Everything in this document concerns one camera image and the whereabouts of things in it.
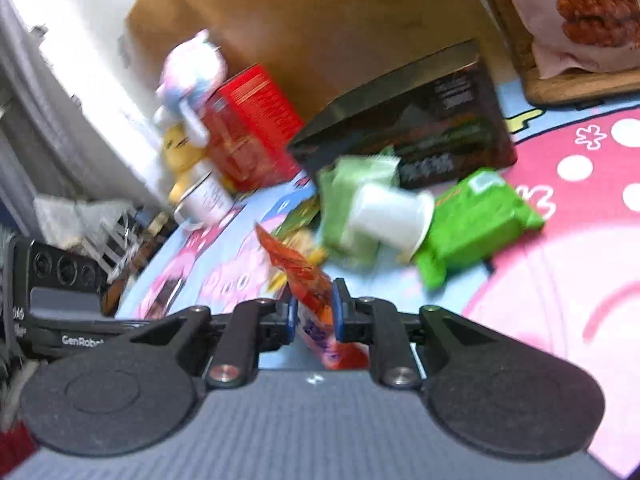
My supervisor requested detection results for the brown seat cushion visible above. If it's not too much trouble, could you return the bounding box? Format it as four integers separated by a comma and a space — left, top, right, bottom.
487, 0, 640, 106

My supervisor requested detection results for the black sheep-print box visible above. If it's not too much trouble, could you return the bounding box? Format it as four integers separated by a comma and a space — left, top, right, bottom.
288, 40, 518, 190

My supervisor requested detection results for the light green snack packet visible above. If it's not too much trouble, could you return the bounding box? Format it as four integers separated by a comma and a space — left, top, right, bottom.
318, 146, 400, 270

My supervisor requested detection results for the orange red snack packet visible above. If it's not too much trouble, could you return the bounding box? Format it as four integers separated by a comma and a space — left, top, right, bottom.
255, 224, 369, 370

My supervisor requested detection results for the pink blue plush toy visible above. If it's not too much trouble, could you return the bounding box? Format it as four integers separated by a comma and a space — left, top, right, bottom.
153, 29, 228, 148

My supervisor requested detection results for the large pink snack bag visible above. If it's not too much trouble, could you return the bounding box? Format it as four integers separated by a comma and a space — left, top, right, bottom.
511, 0, 639, 79

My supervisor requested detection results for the red gift box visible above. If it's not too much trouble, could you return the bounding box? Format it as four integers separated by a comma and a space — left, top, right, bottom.
202, 64, 304, 193

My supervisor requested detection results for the yellow plush toy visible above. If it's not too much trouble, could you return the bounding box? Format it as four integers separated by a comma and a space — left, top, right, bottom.
162, 124, 213, 205

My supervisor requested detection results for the green gold foil packet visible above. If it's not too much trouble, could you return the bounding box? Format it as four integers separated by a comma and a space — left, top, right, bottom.
271, 195, 328, 264

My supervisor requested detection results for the bright green snack pack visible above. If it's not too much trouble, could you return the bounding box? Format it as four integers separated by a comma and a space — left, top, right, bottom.
414, 168, 544, 290

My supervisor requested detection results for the white enamel mug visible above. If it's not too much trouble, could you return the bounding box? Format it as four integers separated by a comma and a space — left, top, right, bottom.
174, 172, 234, 231

